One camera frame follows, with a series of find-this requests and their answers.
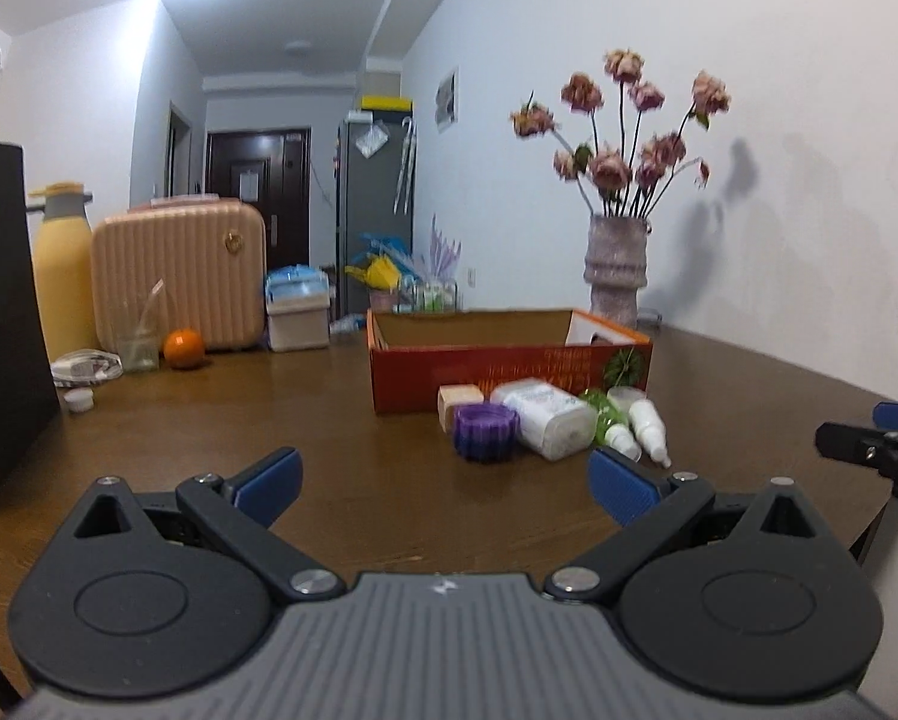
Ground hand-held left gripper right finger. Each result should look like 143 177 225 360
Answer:
542 446 828 605

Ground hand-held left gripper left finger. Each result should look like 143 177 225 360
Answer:
70 446 347 605

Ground small white bottle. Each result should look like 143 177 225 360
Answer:
606 386 672 468

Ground green spray bottle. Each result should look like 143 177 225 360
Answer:
579 388 642 464

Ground large white plastic bottle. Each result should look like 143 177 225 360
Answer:
491 379 598 461

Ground purple ridged cap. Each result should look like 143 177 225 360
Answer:
452 403 521 464

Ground orange cardboard box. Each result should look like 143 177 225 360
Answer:
366 307 654 415

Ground beige square block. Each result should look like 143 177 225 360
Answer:
437 384 487 434

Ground beige storage box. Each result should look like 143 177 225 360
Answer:
263 281 332 352

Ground orange fruit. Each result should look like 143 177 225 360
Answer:
163 328 207 370

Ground pink textured vase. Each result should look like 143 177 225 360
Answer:
584 214 652 329

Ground yellow plastic item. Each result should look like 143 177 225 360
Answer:
344 255 401 292

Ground pink ribbed suitcase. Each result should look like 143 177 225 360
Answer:
91 195 268 353

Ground purple straws bunch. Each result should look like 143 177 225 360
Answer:
419 214 463 282

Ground yellow thermos bottle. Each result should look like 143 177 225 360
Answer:
29 182 97 365

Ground dark wooden door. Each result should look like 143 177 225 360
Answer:
206 127 313 275

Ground dried pink roses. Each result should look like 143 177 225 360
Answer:
510 49 732 220

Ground black paper bag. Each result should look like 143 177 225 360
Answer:
0 32 64 522

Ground white folded umbrella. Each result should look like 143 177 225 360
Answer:
393 118 418 215

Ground wall poster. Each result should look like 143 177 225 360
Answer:
434 66 461 134

